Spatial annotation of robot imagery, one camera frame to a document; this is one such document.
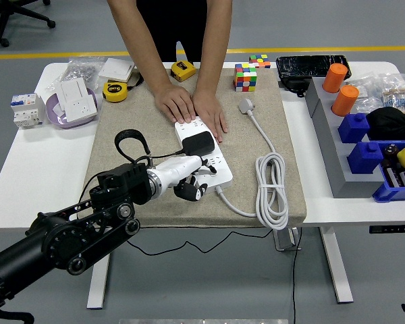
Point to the person's right hand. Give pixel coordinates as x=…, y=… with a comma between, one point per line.
x=175, y=103

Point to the person's left hand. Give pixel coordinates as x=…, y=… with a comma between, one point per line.
x=209, y=111

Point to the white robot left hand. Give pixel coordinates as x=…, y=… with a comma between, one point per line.
x=179, y=170

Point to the small square yellow tape measure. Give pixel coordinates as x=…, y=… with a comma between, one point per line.
x=183, y=71

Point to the black plug adapter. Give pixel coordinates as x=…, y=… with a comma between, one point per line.
x=199, y=143

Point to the white power strip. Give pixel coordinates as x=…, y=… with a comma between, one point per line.
x=222, y=172

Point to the person's left forearm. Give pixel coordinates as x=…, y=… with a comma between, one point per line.
x=212, y=44

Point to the person's right forearm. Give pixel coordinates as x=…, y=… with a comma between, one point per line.
x=135, y=44

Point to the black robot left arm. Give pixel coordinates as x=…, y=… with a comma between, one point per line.
x=71, y=243

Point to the large Rubik's cube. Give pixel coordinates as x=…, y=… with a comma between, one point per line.
x=245, y=79

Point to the grey-brown mat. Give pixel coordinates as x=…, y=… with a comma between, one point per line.
x=128, y=114

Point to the round yellow tape measure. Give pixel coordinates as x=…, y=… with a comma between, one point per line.
x=114, y=92

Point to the small Rubik's cube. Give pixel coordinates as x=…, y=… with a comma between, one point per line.
x=259, y=61

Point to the person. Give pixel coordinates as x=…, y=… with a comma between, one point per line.
x=175, y=27

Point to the white table leg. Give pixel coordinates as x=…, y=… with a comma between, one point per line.
x=98, y=287
x=335, y=270

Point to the black table control panel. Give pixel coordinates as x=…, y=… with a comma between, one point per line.
x=391, y=229

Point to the plastic bag of screws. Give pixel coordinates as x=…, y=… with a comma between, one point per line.
x=77, y=69

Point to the black glossy tray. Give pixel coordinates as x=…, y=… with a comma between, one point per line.
x=303, y=65

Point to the purple bowl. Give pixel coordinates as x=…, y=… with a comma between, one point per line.
x=59, y=123

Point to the blue plastic bin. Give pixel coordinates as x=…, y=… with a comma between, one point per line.
x=391, y=194

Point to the orange cylinder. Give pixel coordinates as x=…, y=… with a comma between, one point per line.
x=344, y=101
x=334, y=79

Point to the row of brown vials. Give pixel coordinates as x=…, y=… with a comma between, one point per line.
x=400, y=177

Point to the grey stepped block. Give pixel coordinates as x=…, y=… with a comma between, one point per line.
x=337, y=168

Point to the blue block with knob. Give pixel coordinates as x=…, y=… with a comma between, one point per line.
x=352, y=130
x=364, y=160

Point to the white circuit breaker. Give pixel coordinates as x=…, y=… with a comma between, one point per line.
x=27, y=111

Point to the clear plastic bag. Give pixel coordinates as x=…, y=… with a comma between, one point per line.
x=366, y=91

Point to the dark round bottle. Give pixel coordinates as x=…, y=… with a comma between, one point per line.
x=390, y=150

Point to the black cloth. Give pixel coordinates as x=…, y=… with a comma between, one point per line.
x=391, y=125

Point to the black office chair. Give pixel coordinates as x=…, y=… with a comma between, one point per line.
x=2, y=30

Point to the plastic bag of resistors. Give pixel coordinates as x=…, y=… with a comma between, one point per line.
x=396, y=96

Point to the white square switch plate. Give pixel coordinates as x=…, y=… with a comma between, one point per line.
x=116, y=69

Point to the white wall socket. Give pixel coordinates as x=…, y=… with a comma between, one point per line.
x=79, y=108

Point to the white switch panel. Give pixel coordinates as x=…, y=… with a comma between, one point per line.
x=71, y=89

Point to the silver metal bracket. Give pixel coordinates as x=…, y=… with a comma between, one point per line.
x=285, y=239

